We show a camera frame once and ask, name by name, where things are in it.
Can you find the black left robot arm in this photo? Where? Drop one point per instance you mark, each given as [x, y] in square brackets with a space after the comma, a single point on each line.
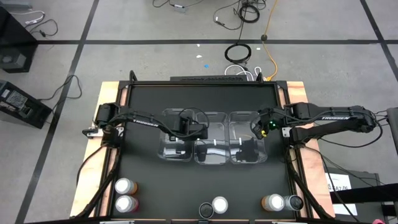
[143, 121]

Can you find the black table-level camera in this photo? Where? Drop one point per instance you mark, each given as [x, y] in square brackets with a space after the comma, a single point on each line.
[203, 221]

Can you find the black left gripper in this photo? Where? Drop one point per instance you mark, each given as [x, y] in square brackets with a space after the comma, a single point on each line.
[197, 131]

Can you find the clear plastic bin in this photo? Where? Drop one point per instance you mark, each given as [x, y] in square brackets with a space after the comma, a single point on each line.
[245, 124]
[164, 149]
[217, 155]

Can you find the white and red soda can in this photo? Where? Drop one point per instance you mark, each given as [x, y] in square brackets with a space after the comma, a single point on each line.
[124, 203]
[220, 205]

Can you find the silver frame bracket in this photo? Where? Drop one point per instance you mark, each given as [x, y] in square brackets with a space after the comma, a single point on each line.
[116, 222]
[284, 222]

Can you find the white paper sheet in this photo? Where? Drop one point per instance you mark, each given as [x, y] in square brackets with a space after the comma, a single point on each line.
[337, 180]
[345, 209]

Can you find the wooden base board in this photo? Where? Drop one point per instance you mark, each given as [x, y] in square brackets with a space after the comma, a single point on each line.
[93, 161]

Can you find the black round floor plug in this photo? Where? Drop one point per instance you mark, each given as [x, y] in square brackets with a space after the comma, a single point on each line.
[264, 38]

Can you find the black table frame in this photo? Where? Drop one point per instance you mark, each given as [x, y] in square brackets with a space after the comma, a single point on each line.
[202, 83]

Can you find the black computer box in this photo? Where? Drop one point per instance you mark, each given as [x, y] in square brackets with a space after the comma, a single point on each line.
[25, 105]

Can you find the grey post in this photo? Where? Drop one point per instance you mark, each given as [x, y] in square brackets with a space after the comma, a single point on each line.
[393, 130]

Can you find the white and orange soda can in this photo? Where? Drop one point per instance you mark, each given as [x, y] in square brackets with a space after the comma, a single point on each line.
[275, 202]
[123, 186]

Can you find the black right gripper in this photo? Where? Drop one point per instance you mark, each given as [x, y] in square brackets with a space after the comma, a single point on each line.
[264, 119]

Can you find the small silver base bracket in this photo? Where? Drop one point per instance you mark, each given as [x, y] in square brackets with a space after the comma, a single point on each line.
[286, 131]
[91, 132]

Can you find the black equipment box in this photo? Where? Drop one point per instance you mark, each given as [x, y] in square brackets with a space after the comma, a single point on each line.
[367, 180]

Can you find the black cabinet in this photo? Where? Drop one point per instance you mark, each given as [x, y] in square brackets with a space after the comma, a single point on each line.
[15, 46]

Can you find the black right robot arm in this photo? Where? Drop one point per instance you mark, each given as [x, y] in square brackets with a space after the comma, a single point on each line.
[335, 117]

